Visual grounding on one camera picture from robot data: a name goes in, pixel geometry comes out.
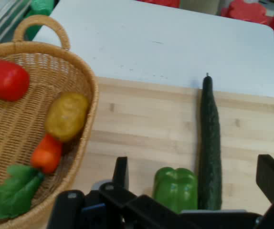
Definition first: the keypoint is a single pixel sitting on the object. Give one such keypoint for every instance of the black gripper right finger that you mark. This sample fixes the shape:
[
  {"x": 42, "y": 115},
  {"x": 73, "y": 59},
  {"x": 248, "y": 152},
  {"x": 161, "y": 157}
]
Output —
[{"x": 273, "y": 181}]

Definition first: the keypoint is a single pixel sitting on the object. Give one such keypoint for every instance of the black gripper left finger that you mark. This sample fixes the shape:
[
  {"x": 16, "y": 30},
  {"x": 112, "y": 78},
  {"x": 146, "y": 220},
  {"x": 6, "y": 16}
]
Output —
[{"x": 121, "y": 171}]

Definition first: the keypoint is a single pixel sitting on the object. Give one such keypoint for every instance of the yellow-brown potato toy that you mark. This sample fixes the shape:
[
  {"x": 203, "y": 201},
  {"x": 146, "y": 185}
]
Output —
[{"x": 66, "y": 117}]

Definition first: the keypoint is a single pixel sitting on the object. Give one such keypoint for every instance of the light wooden cutting board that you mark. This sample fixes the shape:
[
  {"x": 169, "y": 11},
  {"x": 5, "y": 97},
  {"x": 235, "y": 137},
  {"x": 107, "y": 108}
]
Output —
[{"x": 151, "y": 133}]

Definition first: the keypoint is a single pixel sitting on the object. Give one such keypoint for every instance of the green bell pepper toy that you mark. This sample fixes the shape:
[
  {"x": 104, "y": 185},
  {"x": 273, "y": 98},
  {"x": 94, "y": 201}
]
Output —
[{"x": 175, "y": 188}]

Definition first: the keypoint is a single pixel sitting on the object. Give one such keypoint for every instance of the long dark green cucumber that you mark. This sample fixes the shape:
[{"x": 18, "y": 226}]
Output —
[{"x": 209, "y": 143}]

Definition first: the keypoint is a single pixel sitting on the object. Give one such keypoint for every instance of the red tomato toy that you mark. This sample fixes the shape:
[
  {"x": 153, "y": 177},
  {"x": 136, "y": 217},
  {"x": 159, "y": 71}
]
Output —
[{"x": 5, "y": 80}]

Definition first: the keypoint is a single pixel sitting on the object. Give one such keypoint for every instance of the large red foam block stack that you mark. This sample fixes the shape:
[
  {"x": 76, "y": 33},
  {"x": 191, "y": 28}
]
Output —
[{"x": 244, "y": 12}]

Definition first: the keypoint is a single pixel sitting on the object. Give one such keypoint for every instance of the green foam block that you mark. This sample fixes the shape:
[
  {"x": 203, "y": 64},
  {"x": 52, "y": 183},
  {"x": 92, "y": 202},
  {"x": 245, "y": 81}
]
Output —
[{"x": 40, "y": 7}]

